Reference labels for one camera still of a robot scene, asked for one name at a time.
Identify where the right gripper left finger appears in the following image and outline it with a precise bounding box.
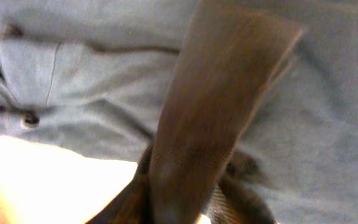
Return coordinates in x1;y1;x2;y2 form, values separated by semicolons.
86;146;153;224

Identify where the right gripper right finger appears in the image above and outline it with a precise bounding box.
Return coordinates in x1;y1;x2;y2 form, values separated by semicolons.
205;150;275;224

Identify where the dark navy shirt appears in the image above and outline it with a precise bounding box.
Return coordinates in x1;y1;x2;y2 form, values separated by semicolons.
0;0;358;223

